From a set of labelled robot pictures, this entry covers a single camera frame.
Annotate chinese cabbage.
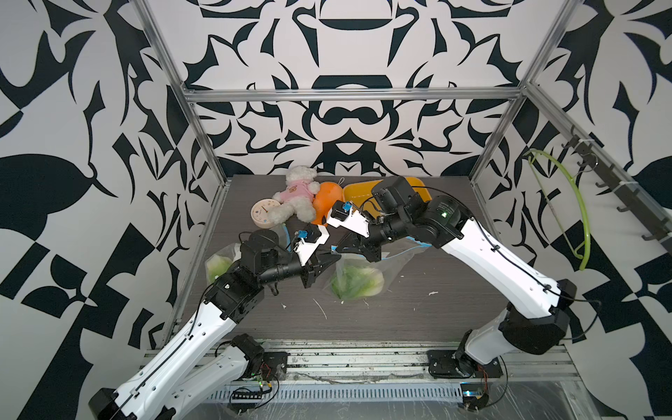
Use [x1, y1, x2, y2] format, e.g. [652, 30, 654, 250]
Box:
[331, 265, 385, 300]
[205, 255, 233, 285]

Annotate clear zipper bag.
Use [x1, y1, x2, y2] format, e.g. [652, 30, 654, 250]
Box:
[323, 237, 431, 301]
[204, 224, 290, 285]

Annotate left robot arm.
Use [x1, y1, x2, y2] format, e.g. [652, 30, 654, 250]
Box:
[89, 225, 340, 419]

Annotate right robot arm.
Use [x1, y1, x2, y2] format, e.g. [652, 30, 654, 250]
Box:
[326, 177, 577, 376]

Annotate small pink alarm clock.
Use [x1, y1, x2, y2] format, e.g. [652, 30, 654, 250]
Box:
[250, 199, 280, 229]

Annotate white teddy bear pink shirt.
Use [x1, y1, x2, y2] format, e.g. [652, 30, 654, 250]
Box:
[269, 166, 320, 225]

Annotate yellow plastic tray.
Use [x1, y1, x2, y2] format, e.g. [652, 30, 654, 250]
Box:
[343, 177, 432, 218]

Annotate orange plush toy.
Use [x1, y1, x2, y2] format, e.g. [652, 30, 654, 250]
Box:
[311, 182, 344, 225]

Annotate left small circuit board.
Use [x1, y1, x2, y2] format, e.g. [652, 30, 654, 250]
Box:
[227, 387, 273, 414]

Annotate small circuit board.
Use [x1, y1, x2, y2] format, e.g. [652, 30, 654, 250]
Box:
[227, 387, 273, 414]
[460, 383, 489, 412]

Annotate right small circuit board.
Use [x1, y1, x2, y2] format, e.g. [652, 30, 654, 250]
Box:
[460, 383, 489, 412]

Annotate black hook rack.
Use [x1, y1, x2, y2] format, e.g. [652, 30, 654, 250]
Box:
[561, 125, 671, 253]

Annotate green hoop on wall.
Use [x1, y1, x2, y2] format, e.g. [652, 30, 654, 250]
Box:
[524, 149, 593, 271]

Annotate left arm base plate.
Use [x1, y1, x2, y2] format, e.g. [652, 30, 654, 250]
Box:
[239, 352, 289, 381]

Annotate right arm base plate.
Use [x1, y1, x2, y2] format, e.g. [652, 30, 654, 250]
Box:
[426, 350, 504, 379]

